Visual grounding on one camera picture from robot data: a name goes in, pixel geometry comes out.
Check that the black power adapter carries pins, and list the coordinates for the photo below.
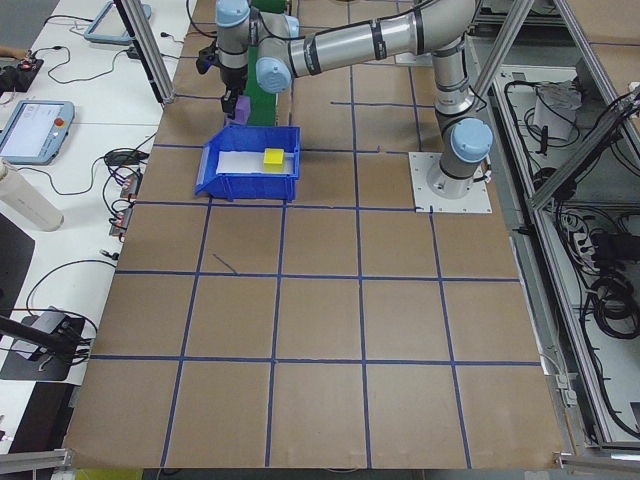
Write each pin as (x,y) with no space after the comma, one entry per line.
(134,53)

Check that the purple cube block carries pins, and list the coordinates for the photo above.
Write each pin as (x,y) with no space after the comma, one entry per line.
(244,110)

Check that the white power strip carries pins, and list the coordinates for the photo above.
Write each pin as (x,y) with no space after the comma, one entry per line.
(582,245)

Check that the green conveyor belt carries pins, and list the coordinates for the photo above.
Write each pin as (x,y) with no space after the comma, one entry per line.
(262,107)

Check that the aluminium profile bar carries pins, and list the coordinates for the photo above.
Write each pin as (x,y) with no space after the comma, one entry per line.
(600,457)
(35,459)

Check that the white paper sheet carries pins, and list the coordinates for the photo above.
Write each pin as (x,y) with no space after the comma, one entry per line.
(240,162)

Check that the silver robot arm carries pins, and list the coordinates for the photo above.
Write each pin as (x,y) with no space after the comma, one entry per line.
(350,42)

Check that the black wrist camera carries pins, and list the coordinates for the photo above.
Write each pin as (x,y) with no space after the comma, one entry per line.
(205,59)

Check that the person bare forearm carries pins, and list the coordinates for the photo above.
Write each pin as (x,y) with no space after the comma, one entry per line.
(7,50)

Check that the yellow cube block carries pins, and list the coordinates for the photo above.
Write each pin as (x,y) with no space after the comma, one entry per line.
(274,159)

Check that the black stand base plate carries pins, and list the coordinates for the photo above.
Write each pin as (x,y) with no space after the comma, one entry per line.
(30,367)

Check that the V-shaped metal bar frame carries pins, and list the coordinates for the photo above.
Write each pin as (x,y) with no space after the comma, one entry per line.
(570,167)

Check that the black device with red light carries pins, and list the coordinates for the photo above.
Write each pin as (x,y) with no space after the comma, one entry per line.
(20,75)

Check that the aluminium profile post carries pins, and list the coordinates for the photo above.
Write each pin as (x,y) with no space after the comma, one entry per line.
(149,50)
(502,47)

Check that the blue plastic storage bin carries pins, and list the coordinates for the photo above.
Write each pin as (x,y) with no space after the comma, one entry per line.
(260,187)

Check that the grey blue teach pendant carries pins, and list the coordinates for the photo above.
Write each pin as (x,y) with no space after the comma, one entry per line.
(92,32)
(30,125)

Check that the white crumpled bag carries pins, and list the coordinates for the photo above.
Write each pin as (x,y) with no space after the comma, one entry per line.
(550,115)

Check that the small black box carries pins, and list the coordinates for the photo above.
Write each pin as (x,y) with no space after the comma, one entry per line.
(120,157)

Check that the black power brick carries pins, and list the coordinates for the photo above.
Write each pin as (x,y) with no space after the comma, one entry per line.
(607,247)

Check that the black flat screen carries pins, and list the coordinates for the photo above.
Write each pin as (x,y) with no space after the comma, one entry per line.
(12,260)

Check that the small circuit board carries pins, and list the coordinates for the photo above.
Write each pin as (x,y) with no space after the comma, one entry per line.
(131,185)
(120,222)

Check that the small grey device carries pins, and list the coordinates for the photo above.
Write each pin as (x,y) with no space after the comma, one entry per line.
(50,318)

